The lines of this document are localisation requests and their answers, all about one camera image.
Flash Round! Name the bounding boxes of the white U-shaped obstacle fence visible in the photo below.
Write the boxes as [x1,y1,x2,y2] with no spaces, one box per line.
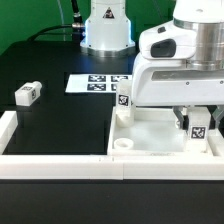
[0,111,224,180]

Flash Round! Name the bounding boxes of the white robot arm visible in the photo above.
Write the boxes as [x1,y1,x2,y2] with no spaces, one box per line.
[131,0,224,128]

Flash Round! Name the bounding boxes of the black cable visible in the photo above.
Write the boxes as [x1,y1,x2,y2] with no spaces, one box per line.
[27,0,86,42]

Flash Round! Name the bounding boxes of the white square table top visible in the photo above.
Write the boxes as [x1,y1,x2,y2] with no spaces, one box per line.
[107,108,213,157]

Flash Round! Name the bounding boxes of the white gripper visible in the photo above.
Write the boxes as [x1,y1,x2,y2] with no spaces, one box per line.
[131,54,224,130]

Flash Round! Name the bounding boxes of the white marker sheet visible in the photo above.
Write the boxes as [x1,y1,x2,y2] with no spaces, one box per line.
[65,74,131,93]

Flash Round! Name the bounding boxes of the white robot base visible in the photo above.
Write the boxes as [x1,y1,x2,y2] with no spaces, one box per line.
[80,0,135,57]

